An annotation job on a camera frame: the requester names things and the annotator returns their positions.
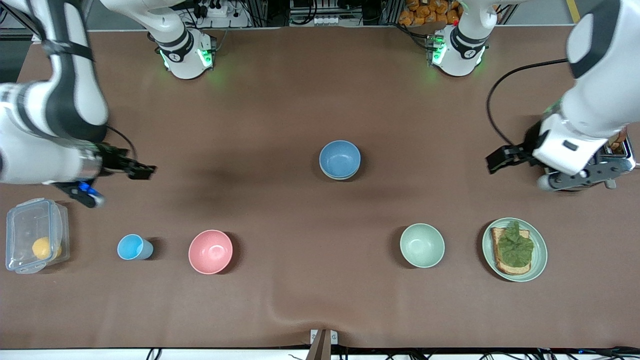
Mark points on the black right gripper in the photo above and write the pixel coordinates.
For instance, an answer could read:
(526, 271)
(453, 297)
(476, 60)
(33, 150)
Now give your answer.
(111, 163)

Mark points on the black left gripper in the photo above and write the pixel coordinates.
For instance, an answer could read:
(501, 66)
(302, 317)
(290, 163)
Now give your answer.
(526, 148)

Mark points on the blue bowl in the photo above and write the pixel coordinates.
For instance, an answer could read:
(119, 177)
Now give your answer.
(340, 157)

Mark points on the sage green bowl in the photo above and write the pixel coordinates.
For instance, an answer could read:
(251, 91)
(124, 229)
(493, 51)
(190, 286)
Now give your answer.
(340, 178)

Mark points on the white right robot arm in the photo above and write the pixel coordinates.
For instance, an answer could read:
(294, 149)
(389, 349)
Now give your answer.
(30, 150)

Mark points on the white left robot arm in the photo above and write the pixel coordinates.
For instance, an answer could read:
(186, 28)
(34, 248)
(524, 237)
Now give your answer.
(595, 110)

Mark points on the pink bowl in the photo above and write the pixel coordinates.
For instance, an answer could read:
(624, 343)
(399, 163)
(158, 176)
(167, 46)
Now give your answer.
(210, 251)

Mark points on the pale mint bowl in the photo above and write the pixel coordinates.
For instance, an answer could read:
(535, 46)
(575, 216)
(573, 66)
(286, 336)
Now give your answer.
(422, 246)

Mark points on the blue cup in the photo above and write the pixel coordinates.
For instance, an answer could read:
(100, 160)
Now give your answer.
(131, 247)

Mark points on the green lettuce leaf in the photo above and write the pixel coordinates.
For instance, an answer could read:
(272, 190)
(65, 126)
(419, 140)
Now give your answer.
(516, 247)

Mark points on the pale green plate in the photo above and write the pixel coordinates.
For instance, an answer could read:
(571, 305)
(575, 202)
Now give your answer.
(540, 252)

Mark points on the bread slice in toaster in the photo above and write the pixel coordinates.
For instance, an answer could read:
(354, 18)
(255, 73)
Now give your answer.
(617, 140)

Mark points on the toast slice under lettuce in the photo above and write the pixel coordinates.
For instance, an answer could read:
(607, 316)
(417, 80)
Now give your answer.
(502, 267)

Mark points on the cream and chrome toaster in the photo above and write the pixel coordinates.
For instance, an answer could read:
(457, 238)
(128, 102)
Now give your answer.
(625, 155)

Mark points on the yellow lemon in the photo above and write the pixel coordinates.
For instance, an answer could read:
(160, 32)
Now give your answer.
(42, 247)

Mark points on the clear plastic lidded container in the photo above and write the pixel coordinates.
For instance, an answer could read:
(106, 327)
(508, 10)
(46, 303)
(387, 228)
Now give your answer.
(22, 225)

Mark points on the orange snack bags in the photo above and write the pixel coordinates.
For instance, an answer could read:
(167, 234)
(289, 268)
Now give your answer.
(425, 12)

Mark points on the white power strip with plugs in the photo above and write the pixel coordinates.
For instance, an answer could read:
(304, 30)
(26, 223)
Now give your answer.
(220, 10)

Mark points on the small white power strip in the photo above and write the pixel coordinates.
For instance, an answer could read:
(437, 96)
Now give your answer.
(327, 20)

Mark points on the metal table clamp bracket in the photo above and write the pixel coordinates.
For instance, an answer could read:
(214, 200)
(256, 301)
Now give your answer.
(324, 342)

